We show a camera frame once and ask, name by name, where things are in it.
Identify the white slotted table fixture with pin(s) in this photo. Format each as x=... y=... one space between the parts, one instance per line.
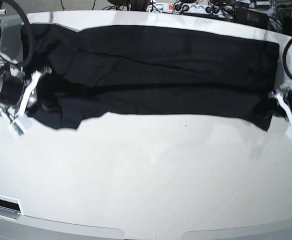
x=10 y=208

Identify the black box behind table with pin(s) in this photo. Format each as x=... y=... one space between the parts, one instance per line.
x=250 y=18

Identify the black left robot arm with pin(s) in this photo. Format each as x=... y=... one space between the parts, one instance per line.
x=285 y=91

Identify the white power strip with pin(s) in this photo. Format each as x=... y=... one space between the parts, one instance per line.
x=178 y=8

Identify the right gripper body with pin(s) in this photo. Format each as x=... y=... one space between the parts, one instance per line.
x=11 y=90

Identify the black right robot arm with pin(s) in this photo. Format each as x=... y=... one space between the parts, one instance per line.
x=7 y=67

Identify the black t-shirt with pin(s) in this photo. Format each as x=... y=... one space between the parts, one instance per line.
x=148 y=70

